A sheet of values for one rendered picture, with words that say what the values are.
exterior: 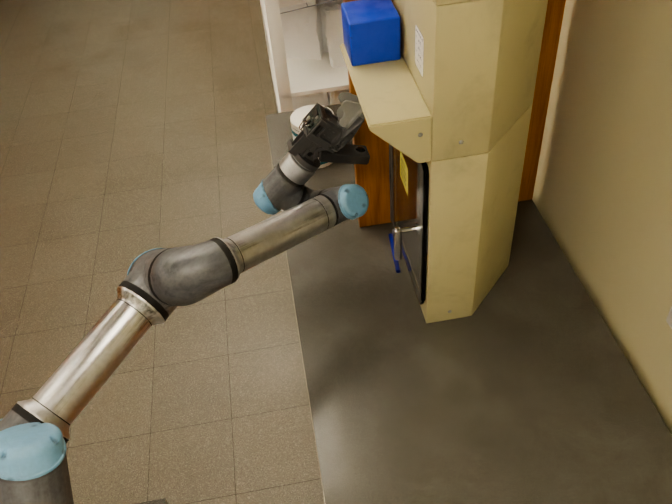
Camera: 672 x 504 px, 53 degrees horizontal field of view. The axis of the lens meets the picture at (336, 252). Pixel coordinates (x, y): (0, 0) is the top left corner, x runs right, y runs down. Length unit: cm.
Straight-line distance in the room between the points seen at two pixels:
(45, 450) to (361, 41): 91
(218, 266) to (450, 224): 48
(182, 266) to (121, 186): 256
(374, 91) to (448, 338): 61
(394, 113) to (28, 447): 82
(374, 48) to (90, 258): 233
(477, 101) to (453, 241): 33
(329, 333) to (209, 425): 113
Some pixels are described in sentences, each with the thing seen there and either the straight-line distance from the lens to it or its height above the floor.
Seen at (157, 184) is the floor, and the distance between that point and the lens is 375.
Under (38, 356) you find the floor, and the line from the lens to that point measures 311.
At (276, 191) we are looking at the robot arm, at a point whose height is 124.
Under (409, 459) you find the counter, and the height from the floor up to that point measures 94.
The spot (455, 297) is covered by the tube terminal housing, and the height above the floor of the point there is 102.
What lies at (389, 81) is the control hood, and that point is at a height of 151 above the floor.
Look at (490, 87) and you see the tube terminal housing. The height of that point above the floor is 155.
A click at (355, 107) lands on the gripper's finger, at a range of 143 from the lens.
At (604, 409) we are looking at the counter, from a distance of 153.
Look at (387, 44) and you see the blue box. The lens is 138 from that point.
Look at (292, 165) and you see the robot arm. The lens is 148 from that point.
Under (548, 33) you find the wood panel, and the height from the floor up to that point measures 144.
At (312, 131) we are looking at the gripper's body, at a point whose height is 138.
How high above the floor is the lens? 217
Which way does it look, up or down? 44 degrees down
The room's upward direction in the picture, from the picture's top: 6 degrees counter-clockwise
